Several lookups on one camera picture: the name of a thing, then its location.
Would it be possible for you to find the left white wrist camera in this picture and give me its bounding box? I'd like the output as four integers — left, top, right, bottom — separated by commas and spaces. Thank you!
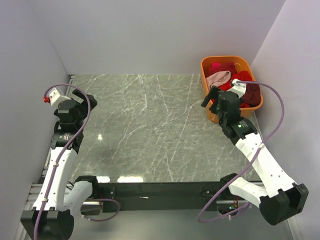
43, 90, 63, 108

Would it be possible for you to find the pink t shirt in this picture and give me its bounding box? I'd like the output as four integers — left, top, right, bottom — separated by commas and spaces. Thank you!
206, 70, 231, 89

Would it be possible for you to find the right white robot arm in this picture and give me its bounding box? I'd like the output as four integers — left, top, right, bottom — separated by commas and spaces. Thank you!
200, 80, 309, 226

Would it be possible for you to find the magenta garment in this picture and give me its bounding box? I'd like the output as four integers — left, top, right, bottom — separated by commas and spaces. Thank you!
210, 62, 221, 72

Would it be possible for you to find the orange plastic basket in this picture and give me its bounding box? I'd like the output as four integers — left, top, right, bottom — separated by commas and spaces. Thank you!
199, 55, 264, 118

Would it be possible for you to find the bright red t shirt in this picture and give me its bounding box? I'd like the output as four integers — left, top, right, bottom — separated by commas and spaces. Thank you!
214, 70, 254, 109

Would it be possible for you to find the dark red t shirt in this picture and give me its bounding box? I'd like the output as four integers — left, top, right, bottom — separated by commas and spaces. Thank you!
208, 62, 237, 76

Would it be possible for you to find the aluminium extrusion rail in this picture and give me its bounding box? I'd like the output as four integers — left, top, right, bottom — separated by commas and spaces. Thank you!
26, 183, 73, 205

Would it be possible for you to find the maroon t shirt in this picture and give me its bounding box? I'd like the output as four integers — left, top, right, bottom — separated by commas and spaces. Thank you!
240, 84, 261, 108

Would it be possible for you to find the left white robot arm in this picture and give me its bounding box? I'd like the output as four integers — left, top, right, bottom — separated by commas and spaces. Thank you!
20, 86, 100, 240

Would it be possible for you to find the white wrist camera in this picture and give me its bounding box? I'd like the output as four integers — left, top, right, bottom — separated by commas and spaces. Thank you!
43, 90, 63, 108
228, 79, 247, 99

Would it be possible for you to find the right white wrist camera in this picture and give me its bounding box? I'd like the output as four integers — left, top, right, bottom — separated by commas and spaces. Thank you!
228, 79, 247, 99

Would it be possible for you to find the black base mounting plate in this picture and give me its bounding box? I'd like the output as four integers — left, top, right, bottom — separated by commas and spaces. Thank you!
69, 176, 251, 216

